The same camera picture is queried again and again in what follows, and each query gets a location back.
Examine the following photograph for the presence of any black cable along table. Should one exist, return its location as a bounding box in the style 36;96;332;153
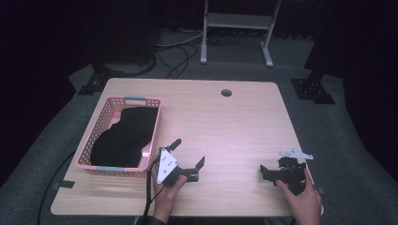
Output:
37;151;77;225

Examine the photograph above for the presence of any black stand base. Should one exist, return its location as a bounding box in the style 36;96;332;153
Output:
77;60;127;96
290;68;337;105

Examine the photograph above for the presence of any pink plastic basket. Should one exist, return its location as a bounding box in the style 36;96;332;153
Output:
74;96;162;178

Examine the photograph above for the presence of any black tape strip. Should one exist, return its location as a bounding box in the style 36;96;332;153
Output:
51;179;76;190

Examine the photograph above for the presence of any white floor cable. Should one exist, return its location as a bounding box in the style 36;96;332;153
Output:
156;30;205;49

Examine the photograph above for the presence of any white metal stand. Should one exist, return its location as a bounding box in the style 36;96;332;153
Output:
199;0;283;68

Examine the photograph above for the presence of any black cloth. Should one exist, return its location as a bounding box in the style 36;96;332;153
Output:
89;106;160;169

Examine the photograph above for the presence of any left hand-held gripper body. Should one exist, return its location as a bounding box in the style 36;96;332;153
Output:
156;147;200;188

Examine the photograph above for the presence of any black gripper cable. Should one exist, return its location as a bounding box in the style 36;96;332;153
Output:
142;156;161;225

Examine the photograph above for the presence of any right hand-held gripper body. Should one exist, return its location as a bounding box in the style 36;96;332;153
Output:
268;148;314;197

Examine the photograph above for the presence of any person's left hand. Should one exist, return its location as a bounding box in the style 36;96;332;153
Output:
151;169;189;224

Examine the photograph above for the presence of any thin black floor cable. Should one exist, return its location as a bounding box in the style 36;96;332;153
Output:
155;42;200;80

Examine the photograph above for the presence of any thick black floor cable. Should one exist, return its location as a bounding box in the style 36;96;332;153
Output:
106;54;158;79

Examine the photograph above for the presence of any person's right hand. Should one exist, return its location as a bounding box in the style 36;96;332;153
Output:
275;169;324;225

